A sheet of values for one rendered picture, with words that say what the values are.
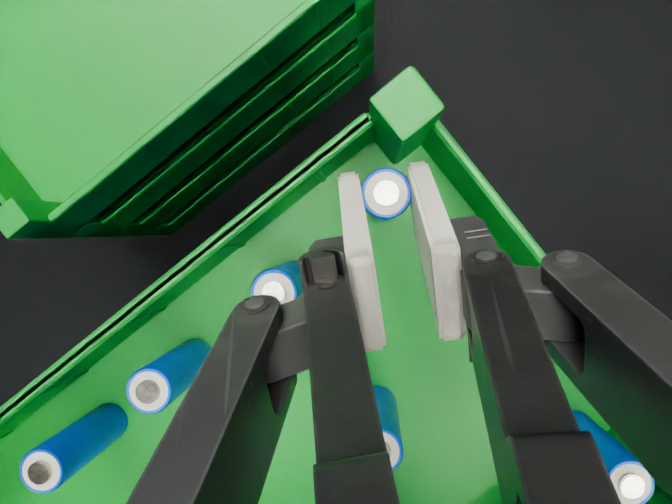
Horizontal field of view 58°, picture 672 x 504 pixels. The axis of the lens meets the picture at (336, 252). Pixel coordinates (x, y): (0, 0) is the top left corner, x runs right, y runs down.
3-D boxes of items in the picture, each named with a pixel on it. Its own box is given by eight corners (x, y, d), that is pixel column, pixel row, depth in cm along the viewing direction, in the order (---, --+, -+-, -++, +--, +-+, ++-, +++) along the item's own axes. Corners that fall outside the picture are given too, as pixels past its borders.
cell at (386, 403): (380, 377, 29) (383, 419, 23) (404, 407, 29) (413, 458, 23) (350, 400, 29) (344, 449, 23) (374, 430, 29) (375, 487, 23)
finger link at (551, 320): (472, 303, 14) (601, 287, 14) (442, 218, 19) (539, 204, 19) (476, 354, 15) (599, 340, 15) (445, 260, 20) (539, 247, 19)
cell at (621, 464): (577, 402, 29) (637, 452, 22) (601, 432, 29) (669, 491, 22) (546, 425, 29) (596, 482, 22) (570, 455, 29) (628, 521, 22)
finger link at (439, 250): (431, 249, 16) (460, 245, 16) (406, 162, 22) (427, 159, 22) (440, 343, 17) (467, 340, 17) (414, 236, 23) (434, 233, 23)
